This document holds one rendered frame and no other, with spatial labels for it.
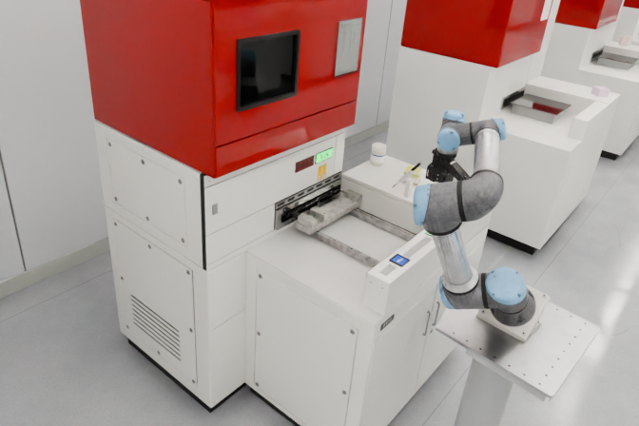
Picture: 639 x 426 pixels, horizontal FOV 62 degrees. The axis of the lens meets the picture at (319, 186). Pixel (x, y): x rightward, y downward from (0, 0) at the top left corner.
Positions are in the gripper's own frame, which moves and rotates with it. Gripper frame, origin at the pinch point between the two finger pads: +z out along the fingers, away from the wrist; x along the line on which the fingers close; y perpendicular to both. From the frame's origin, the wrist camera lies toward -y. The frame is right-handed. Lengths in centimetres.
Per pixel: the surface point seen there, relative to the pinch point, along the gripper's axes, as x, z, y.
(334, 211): 4, 23, 47
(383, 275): 37.2, 14.6, 0.2
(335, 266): 29.0, 28.6, 26.2
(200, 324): 66, 58, 64
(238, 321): 50, 63, 59
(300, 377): 46, 75, 26
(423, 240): 6.6, 15.0, 1.8
